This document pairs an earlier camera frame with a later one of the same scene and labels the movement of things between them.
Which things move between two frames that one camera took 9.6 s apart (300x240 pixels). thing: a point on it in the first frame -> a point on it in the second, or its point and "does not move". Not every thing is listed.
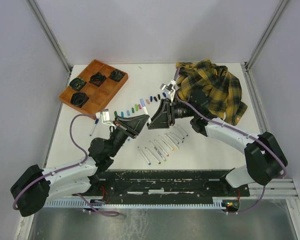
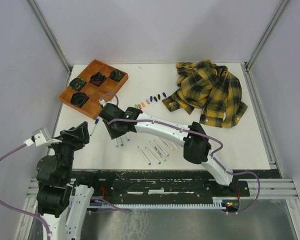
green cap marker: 159,163 does not move
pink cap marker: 167,155 does not move
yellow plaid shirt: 222,89 does not move
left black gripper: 139,121 -> 77,137
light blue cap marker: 149,163 does not move
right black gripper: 160,120 -> 113,134
